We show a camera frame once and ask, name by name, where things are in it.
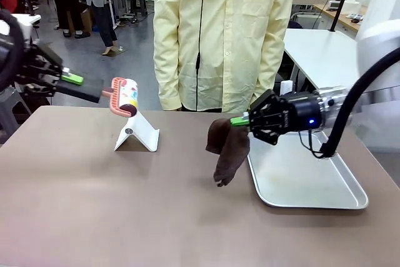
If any silver metal tray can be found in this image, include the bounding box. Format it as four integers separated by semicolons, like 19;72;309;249
246;131;369;210

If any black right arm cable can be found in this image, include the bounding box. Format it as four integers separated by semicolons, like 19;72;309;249
298;46;400;159

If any brown cardboard box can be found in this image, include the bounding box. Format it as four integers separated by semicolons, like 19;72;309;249
67;6;94;33

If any wooden background desk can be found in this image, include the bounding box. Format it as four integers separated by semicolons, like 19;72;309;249
312;3;368;32

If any person in yellow shirt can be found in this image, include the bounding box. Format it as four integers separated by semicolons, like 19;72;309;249
152;0;297;113

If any dark brown cloth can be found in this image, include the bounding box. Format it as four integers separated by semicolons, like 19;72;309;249
204;119;251;188

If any white folded roller stand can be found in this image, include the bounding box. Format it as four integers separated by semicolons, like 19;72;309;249
114;112;161;153

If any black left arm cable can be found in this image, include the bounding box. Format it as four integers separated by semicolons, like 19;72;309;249
0;9;26;90

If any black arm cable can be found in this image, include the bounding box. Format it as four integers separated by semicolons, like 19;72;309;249
298;46;400;159
0;9;26;90

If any thin black neck cord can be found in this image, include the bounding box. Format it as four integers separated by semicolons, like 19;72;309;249
195;0;207;77

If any pink lint roller black handle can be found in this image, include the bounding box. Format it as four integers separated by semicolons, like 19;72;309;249
56;76;140;118

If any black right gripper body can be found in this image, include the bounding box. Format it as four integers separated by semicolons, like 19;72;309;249
274;92;323;134

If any person in black trousers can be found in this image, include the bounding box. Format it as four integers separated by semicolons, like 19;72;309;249
43;0;92;39

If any white tissue box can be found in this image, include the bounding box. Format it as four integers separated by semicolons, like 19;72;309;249
343;0;361;14

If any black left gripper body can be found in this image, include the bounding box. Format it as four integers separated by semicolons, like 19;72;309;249
14;43;64;96

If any person in grey top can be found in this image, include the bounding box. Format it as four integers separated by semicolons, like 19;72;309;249
77;0;119;57

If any grey metal stool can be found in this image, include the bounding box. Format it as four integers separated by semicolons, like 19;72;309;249
0;87;33;144

